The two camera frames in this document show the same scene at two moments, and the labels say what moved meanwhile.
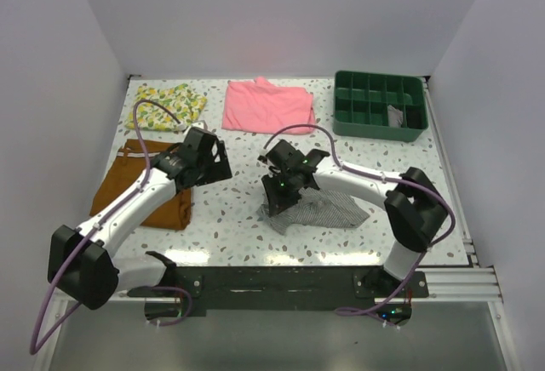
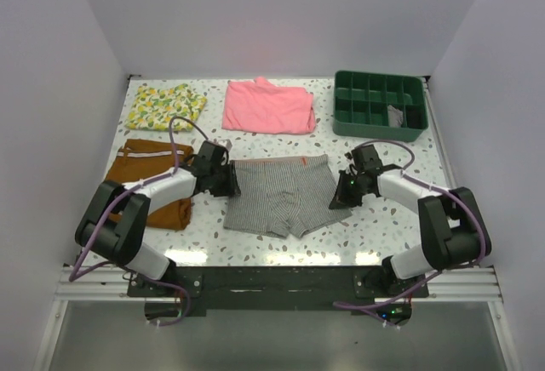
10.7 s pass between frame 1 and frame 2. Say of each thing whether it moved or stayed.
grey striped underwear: moved
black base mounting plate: stayed
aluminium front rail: stayed
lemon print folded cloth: stayed
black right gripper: moved
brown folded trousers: stayed
